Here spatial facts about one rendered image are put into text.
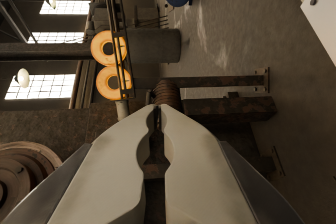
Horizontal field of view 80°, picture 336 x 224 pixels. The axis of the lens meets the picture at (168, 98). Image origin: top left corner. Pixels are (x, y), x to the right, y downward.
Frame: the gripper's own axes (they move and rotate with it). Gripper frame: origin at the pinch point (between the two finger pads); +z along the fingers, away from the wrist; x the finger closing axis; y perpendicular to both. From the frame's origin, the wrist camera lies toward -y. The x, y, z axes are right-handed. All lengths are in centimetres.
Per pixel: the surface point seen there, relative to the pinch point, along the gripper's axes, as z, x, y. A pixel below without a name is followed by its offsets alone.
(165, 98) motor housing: 64, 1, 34
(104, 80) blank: 72, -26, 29
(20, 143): 58, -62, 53
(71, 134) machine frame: 75, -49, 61
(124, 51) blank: 78, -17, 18
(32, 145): 57, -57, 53
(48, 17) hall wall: 1117, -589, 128
